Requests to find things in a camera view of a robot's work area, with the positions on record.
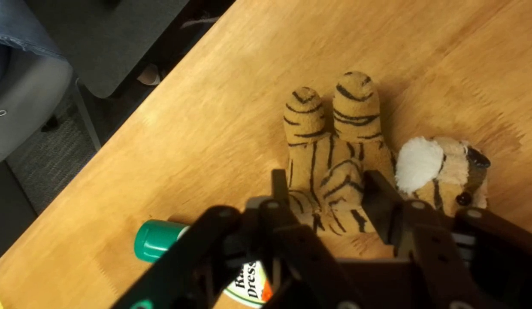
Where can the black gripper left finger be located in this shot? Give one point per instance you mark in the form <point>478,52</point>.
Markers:
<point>289,251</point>

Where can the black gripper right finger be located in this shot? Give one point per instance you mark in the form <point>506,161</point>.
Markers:
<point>449,258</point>

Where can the striped tiger plushie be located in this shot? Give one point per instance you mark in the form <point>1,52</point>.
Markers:
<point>336,160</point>

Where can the white green-capped dressing bottle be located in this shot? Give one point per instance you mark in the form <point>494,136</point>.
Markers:
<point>157,240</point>

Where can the grey padded seat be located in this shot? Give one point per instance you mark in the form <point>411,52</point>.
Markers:
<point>27,103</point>

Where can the blue fabric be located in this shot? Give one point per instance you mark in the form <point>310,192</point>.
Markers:
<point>15,19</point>

